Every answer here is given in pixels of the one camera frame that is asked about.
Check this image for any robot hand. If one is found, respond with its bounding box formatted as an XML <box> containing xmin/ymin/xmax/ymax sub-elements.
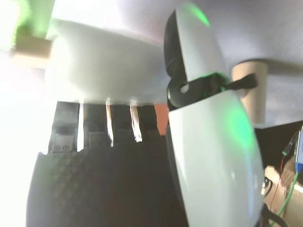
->
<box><xmin>25</xmin><ymin>4</ymin><xmax>265</xmax><ymax>227</ymax></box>

